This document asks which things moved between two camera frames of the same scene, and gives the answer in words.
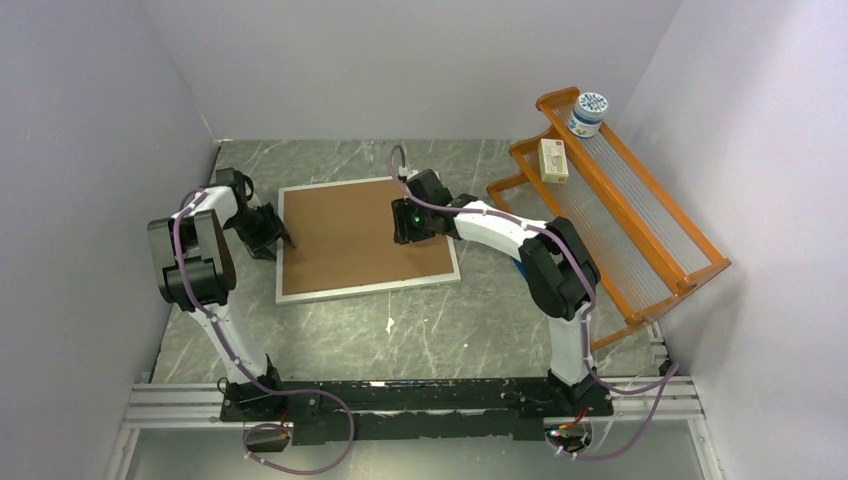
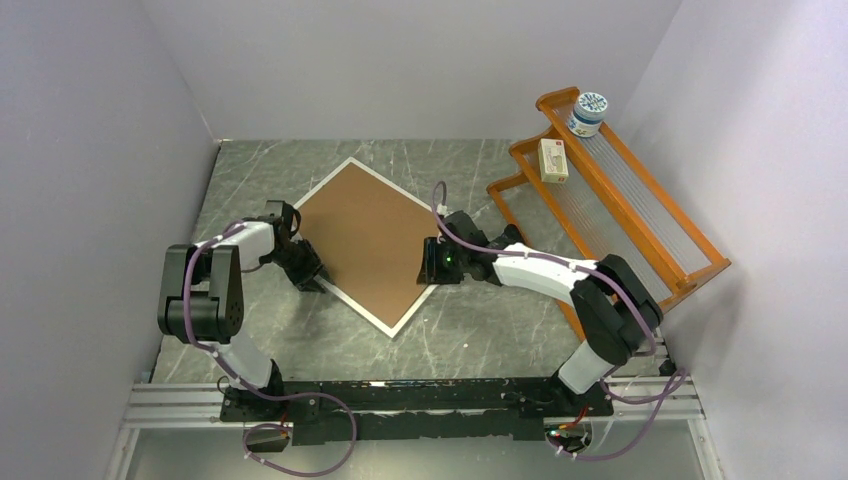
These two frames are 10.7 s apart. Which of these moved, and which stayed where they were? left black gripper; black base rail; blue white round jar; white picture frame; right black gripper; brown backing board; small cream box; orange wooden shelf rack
Moved: right black gripper; white picture frame; brown backing board; left black gripper
Stayed: orange wooden shelf rack; blue white round jar; small cream box; black base rail
